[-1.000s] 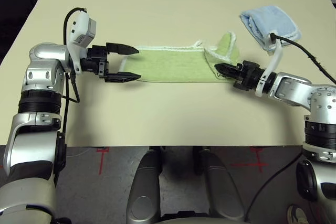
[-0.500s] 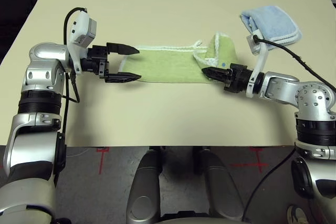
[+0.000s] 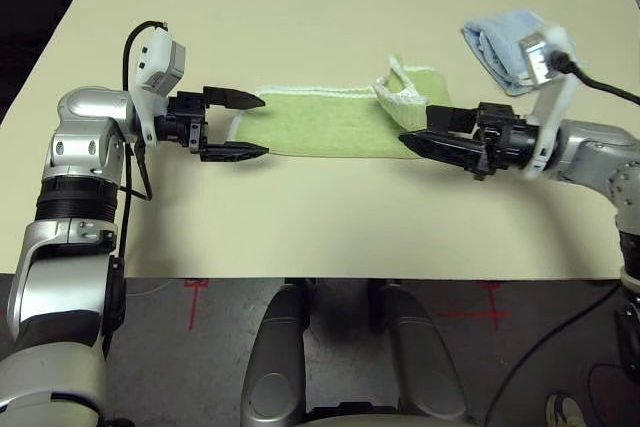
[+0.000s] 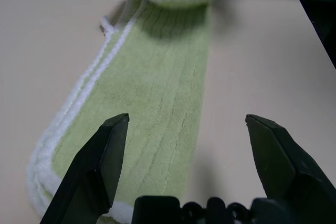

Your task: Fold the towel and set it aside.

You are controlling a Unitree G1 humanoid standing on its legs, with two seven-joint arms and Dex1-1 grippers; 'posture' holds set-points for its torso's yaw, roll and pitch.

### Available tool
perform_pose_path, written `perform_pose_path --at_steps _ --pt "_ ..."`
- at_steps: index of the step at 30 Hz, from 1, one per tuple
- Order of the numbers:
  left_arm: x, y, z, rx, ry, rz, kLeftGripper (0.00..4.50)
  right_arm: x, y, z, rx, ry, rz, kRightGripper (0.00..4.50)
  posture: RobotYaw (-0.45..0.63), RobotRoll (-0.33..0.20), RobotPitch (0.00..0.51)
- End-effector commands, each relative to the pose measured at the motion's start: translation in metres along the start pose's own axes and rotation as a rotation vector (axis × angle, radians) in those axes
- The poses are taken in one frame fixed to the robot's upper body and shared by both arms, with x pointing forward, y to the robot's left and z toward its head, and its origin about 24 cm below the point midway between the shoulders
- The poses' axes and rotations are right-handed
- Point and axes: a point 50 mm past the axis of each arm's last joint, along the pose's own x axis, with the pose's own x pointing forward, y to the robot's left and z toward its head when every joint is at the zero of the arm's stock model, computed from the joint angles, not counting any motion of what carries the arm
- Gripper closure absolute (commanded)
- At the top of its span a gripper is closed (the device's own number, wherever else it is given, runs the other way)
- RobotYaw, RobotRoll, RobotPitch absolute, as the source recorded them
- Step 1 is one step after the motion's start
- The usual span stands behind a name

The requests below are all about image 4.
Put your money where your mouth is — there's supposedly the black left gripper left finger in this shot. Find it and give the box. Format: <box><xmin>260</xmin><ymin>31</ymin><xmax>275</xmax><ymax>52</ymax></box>
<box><xmin>39</xmin><ymin>113</ymin><xmax>130</xmax><ymax>224</ymax></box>

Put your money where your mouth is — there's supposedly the green towel with white trim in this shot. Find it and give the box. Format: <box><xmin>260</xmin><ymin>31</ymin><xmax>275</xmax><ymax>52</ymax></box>
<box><xmin>25</xmin><ymin>0</ymin><xmax>233</xmax><ymax>223</ymax></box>

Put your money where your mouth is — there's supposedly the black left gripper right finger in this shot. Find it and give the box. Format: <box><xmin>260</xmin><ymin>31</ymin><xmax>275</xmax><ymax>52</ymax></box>
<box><xmin>244</xmin><ymin>114</ymin><xmax>336</xmax><ymax>224</ymax></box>

